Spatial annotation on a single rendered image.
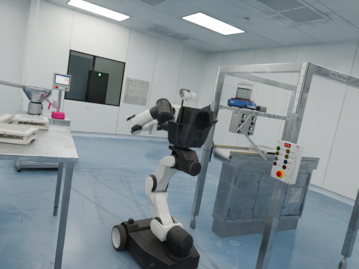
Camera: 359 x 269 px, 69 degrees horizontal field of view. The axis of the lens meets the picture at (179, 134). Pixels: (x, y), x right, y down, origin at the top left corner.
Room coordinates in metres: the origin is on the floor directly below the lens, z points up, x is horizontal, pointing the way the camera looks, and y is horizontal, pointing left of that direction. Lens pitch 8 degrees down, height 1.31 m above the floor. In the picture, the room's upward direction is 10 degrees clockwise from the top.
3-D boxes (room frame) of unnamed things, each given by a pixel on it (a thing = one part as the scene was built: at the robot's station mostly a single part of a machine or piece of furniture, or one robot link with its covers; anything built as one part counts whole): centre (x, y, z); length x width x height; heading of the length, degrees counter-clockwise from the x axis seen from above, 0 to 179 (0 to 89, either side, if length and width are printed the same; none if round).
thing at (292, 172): (1.74, -0.74, 1.03); 0.17 x 0.06 x 0.26; 28
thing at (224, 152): (2.86, -1.02, 0.86); 1.35 x 0.25 x 0.05; 118
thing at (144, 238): (2.04, -0.01, 0.19); 0.64 x 0.52 x 0.33; 38
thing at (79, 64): (6.63, 2.27, 1.43); 1.38 x 0.01 x 1.16; 125
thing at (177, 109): (1.98, -0.05, 1.14); 0.34 x 0.30 x 0.36; 128
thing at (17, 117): (2.20, 1.25, 0.94); 0.25 x 0.24 x 0.02; 31
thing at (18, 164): (3.73, 1.96, 0.38); 0.63 x 0.57 x 0.76; 125
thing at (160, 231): (2.01, -0.02, 0.28); 0.21 x 0.20 x 0.13; 38
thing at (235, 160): (2.86, -1.02, 0.83); 1.30 x 0.29 x 0.10; 118
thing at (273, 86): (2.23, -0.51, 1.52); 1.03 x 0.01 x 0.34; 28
